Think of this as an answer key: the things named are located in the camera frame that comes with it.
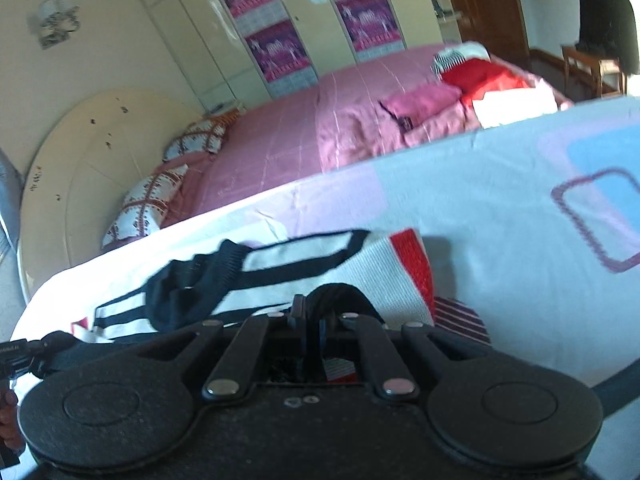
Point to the red cloth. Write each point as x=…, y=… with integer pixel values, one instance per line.
x=480, y=75

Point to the patterned pillow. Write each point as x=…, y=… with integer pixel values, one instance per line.
x=145, y=205
x=197, y=137

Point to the corner wall shelf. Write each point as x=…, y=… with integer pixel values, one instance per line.
x=440, y=10

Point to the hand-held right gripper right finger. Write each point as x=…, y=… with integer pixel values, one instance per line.
x=385, y=360

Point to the wooden chair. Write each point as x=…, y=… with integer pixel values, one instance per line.
x=590, y=67

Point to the wall lamp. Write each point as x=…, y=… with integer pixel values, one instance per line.
x=55, y=22

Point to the striped knit sweater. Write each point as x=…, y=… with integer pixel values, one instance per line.
x=310, y=265

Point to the black white striped cloth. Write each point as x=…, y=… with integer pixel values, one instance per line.
x=450, y=57

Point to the pink folded cloth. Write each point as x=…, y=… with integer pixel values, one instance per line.
x=425, y=102

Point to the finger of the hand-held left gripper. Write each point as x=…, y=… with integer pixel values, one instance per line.
x=55, y=352

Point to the cream bed headboard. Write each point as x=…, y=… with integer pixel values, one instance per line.
x=85, y=160

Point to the person's left hand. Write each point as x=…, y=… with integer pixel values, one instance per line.
x=9, y=420

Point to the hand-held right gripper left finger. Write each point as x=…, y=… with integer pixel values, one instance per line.
x=239, y=355

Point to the brown wooden door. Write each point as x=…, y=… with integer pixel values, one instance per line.
x=490, y=5

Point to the cream glossy wardrobe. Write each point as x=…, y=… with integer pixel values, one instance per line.
x=200, y=20

